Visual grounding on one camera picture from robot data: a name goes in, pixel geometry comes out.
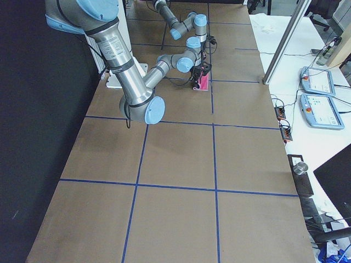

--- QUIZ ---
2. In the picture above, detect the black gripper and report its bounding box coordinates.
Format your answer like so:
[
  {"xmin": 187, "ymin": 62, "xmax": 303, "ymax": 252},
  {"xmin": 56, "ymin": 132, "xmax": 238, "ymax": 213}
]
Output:
[
  {"xmin": 190, "ymin": 65, "xmax": 212, "ymax": 82},
  {"xmin": 200, "ymin": 41, "xmax": 206, "ymax": 67}
]

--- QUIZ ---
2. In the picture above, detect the pink towel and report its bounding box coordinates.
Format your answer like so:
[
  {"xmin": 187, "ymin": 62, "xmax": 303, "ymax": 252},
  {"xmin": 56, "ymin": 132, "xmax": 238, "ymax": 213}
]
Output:
[{"xmin": 193, "ymin": 72, "xmax": 209, "ymax": 91}]

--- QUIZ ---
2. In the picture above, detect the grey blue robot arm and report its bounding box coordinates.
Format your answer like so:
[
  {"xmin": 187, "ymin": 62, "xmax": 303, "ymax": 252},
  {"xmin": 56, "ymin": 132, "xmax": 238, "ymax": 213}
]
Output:
[
  {"xmin": 45, "ymin": 1, "xmax": 207, "ymax": 124},
  {"xmin": 152, "ymin": 0, "xmax": 207, "ymax": 62}
]

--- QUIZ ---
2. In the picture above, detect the orange black connector block far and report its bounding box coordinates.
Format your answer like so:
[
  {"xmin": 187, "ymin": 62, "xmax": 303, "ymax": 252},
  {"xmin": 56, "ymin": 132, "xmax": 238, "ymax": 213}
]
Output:
[{"xmin": 274, "ymin": 106, "xmax": 286, "ymax": 120}]

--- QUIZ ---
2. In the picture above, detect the orange black connector block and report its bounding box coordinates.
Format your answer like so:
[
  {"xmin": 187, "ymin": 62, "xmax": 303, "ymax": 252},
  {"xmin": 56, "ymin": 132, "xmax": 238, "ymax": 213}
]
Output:
[
  {"xmin": 274, "ymin": 106, "xmax": 286, "ymax": 120},
  {"xmin": 279, "ymin": 124, "xmax": 293, "ymax": 144}
]

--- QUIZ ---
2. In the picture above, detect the orange black connector block near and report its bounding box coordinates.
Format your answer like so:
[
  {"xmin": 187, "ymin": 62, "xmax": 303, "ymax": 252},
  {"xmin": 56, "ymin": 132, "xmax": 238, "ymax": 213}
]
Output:
[{"xmin": 279, "ymin": 124, "xmax": 293, "ymax": 144}]

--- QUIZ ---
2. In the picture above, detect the far teach pendant tablet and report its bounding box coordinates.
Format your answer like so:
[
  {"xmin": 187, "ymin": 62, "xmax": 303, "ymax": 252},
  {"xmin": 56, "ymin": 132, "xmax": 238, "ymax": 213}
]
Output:
[{"xmin": 300, "ymin": 66, "xmax": 336, "ymax": 96}]

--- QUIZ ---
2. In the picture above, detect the teach pendant tablet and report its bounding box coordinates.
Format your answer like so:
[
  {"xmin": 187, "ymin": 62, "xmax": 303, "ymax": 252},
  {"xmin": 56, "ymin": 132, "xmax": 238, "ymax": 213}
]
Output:
[
  {"xmin": 300, "ymin": 66, "xmax": 336, "ymax": 96},
  {"xmin": 300, "ymin": 93, "xmax": 344, "ymax": 130}
]

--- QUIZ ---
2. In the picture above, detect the near teach pendant tablet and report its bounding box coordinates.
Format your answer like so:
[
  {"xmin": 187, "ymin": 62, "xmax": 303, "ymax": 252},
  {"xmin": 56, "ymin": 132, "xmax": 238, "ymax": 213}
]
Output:
[{"xmin": 300, "ymin": 93, "xmax": 344, "ymax": 130}]

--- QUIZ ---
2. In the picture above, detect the small metal cup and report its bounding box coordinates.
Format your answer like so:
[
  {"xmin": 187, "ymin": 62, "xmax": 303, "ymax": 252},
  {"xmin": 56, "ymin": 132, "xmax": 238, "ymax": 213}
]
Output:
[{"xmin": 293, "ymin": 162, "xmax": 308, "ymax": 175}]

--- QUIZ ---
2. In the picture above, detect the black tray under cup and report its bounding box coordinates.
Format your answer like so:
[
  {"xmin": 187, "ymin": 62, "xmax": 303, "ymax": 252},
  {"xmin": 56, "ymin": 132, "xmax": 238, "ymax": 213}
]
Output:
[{"xmin": 287, "ymin": 154, "xmax": 314, "ymax": 198}]

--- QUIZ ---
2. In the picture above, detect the black monitor screen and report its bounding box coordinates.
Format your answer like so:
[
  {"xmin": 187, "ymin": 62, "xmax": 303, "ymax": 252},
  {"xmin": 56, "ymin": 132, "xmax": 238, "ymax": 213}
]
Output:
[{"xmin": 314, "ymin": 145, "xmax": 350, "ymax": 223}]

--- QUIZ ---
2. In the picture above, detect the white pillar with base plate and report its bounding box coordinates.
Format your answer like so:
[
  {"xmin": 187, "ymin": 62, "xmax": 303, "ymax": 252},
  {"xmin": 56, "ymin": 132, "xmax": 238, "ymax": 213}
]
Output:
[{"xmin": 86, "ymin": 1, "xmax": 145, "ymax": 93}]

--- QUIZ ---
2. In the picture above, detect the aluminium frame post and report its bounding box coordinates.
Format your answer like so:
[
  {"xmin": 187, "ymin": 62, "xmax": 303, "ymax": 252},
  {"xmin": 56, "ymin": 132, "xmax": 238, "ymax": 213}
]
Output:
[{"xmin": 262, "ymin": 0, "xmax": 311, "ymax": 85}]

